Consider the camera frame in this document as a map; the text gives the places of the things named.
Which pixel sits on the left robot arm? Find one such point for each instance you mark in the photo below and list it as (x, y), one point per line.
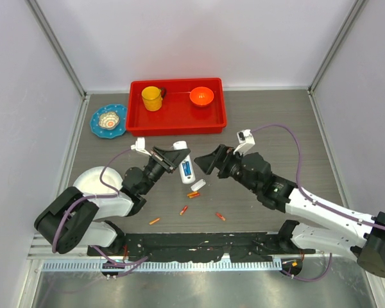
(76, 218)

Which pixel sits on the white slotted cable duct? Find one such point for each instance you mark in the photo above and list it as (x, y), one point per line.
(223, 265)

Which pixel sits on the white battery cover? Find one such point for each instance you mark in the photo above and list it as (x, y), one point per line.
(198, 185)

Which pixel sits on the white paper plate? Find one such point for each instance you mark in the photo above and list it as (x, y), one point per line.
(89, 182)

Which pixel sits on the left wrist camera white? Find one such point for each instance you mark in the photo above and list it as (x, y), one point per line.
(140, 147)

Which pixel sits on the red plastic tray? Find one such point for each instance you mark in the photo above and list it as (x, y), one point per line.
(178, 114)

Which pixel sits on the small patterned bowl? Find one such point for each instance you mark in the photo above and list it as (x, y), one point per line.
(108, 120)

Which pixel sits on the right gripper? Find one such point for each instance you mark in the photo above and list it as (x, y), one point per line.
(210, 162)

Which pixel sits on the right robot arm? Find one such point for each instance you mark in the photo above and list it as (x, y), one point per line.
(348, 233)

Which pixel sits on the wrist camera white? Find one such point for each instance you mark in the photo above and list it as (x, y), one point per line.
(246, 142)
(140, 147)

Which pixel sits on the orange bowl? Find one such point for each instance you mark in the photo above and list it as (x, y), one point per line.
(201, 96)

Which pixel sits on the blue dotted plate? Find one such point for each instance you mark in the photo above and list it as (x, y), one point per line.
(118, 131)

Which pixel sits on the aluminium frame rail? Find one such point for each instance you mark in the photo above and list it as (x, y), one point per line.
(41, 249)

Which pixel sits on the orange battery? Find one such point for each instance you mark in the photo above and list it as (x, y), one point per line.
(192, 193)
(182, 212)
(154, 221)
(220, 216)

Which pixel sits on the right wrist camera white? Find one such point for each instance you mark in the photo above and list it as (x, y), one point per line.
(246, 142)

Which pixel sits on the yellow mug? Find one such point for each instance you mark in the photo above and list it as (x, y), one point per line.
(152, 98)

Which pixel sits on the white remote control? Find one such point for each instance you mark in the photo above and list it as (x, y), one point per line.
(181, 145)

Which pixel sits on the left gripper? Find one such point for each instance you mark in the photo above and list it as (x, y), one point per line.
(169, 160)

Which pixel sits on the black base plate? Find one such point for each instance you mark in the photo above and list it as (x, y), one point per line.
(205, 247)

